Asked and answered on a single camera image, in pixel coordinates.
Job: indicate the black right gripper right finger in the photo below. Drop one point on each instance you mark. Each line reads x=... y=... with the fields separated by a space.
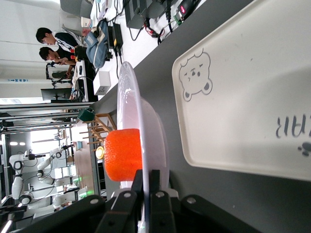
x=161 y=211

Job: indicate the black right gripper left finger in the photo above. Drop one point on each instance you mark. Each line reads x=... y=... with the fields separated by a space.
x=121 y=208

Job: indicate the orange fruit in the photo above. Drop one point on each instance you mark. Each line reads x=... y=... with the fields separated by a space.
x=122 y=155

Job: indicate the white round plate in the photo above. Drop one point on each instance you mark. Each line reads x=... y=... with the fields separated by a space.
x=131 y=102

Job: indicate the yellow cup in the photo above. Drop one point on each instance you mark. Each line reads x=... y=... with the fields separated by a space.
x=99 y=153

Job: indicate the wooden peg drying rack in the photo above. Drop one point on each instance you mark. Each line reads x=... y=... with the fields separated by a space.
x=100 y=128

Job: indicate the dark green cup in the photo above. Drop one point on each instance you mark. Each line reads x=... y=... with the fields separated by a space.
x=85 y=115

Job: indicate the white humanoid robot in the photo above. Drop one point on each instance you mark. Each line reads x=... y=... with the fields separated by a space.
x=17 y=165

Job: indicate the white socket box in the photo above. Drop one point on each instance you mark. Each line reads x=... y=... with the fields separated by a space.
x=102 y=81

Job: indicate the cream bear print tray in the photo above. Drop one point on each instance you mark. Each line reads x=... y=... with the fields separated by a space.
x=243 y=97

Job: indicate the blue backpack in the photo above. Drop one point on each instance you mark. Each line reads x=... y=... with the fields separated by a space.
x=97 y=48

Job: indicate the person in black shirt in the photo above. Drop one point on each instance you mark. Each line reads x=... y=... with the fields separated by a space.
x=52 y=54

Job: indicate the black power adapter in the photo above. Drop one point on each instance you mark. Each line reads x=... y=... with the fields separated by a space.
x=116 y=36

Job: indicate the person in striped jacket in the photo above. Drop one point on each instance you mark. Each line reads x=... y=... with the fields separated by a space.
x=63 y=38

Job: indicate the black device red display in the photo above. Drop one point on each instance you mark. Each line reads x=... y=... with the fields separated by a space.
x=185 y=8

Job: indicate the aluminium cell frame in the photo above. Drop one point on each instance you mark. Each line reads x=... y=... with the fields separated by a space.
x=36 y=106

